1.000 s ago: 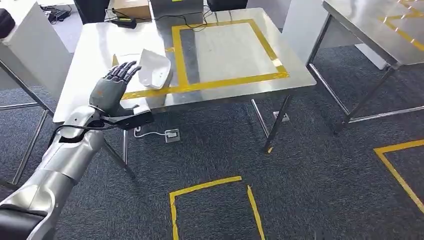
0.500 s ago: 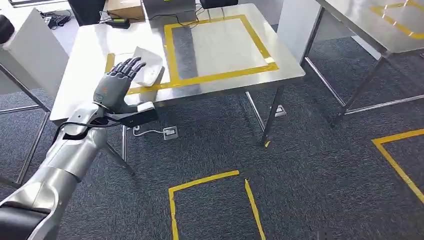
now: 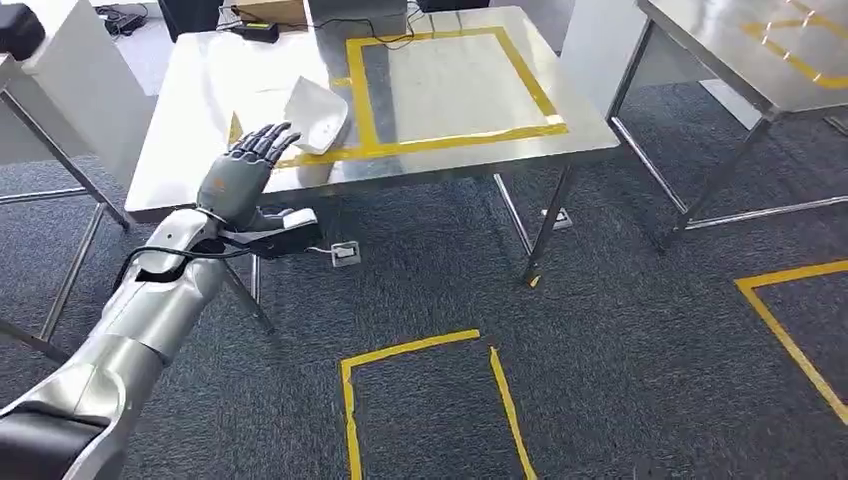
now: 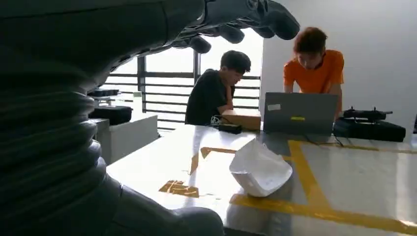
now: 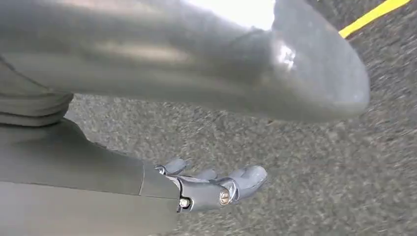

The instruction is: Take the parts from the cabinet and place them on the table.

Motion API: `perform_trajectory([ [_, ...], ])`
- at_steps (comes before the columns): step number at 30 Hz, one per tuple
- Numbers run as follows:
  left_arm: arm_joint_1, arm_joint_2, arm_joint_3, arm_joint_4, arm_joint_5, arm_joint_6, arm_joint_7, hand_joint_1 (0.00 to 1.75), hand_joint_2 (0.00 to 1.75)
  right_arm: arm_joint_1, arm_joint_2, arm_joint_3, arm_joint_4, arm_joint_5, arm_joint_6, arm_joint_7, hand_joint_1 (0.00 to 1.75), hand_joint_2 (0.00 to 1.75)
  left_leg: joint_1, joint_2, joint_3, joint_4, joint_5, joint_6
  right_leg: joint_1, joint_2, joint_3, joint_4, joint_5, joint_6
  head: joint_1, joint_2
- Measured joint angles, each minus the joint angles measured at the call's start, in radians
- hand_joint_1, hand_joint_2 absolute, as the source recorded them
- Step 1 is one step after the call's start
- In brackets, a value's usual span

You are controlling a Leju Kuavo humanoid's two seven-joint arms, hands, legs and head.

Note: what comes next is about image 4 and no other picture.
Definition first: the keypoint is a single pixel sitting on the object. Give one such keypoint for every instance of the black handheld device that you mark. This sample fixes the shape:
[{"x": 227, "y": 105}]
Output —
[{"x": 365, "y": 114}]

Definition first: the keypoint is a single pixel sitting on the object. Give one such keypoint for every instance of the flat black case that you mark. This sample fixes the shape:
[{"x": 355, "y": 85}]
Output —
[{"x": 104, "y": 92}]

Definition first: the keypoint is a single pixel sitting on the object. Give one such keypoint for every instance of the robot's grey left hand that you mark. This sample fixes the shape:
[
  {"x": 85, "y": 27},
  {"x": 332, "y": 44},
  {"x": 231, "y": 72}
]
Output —
[{"x": 114, "y": 29}]

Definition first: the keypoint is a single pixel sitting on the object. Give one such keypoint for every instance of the cardboard box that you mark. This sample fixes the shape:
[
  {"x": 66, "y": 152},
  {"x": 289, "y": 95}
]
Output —
[{"x": 242, "y": 119}]

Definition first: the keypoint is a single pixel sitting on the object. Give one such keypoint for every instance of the person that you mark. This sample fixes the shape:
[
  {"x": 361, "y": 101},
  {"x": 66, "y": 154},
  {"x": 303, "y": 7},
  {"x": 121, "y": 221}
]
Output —
[
  {"x": 312, "y": 71},
  {"x": 208, "y": 94}
]

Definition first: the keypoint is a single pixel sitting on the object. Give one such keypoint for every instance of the white cabinet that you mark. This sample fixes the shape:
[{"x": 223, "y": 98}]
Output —
[{"x": 130, "y": 136}]

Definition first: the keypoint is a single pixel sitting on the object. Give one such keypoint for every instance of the grey laptop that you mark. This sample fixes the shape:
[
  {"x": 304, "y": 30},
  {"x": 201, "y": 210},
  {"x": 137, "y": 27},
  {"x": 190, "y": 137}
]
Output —
[{"x": 299, "y": 110}]

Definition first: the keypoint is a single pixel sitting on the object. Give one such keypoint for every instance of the orange tape patch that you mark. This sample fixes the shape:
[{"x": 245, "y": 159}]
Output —
[{"x": 179, "y": 189}]

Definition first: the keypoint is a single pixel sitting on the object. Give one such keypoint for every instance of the orange tape corner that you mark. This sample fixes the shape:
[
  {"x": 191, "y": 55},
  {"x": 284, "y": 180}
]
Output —
[{"x": 211, "y": 150}]

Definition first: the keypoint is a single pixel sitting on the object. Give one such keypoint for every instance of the small black case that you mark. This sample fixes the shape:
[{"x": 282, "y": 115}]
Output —
[{"x": 110, "y": 114}]

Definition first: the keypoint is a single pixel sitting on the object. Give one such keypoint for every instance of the yellow tape outline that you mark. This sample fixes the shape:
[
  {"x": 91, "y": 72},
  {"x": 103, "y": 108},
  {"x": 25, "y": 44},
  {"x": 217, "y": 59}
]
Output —
[{"x": 306, "y": 176}]

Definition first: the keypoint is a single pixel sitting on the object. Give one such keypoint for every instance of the white curved plastic part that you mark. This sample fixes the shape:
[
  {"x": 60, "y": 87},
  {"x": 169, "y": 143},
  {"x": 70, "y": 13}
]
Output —
[{"x": 260, "y": 169}]

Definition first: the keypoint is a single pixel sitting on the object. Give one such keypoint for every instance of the large black case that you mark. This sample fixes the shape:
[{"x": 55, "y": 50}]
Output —
[{"x": 368, "y": 130}]

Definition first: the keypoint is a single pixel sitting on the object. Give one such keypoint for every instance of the black power adapter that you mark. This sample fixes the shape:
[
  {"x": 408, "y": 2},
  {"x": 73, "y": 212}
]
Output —
[{"x": 229, "y": 128}]

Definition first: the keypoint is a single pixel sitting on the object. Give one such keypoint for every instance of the dark window railing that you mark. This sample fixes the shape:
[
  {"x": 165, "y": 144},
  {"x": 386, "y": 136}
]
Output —
[{"x": 141, "y": 78}]

